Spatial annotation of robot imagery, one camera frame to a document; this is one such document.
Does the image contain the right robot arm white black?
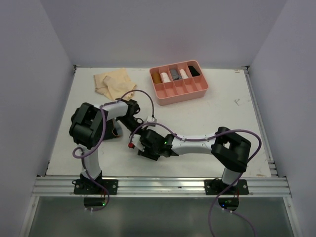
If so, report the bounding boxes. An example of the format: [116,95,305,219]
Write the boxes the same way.
[129,127,251,194]

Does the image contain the pink divided organizer tray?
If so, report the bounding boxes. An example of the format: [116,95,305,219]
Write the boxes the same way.
[149,60,209,106]

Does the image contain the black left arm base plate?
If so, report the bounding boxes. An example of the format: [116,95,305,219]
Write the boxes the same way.
[72,176,119,195]

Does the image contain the black rolled underwear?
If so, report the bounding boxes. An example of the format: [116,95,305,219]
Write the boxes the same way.
[188,66,200,77]

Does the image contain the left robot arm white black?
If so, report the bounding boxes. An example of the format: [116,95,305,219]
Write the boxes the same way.
[69,99,141,194]

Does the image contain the right wrist camera red cap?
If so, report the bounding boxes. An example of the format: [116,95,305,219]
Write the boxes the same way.
[128,137,145,152]

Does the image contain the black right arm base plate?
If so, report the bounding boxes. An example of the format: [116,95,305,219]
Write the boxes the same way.
[204,178,249,195]

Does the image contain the brown rolled underwear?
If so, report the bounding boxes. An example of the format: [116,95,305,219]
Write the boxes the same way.
[152,73,161,84]

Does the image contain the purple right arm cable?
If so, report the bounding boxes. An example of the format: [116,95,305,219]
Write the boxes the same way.
[128,122,263,237]

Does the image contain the black underwear orange trim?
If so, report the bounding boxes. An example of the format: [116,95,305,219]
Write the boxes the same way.
[103,119,123,141]

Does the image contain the grey rolled underwear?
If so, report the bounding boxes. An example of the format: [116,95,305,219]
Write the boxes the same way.
[170,69,182,81]

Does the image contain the beige underwear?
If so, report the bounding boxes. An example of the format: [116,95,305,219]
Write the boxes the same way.
[93,68,137,101]

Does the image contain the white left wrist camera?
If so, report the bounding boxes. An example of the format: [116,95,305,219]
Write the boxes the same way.
[145,116,157,127]

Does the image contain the aluminium table frame rail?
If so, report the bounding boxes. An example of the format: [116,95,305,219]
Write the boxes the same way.
[33,67,291,198]

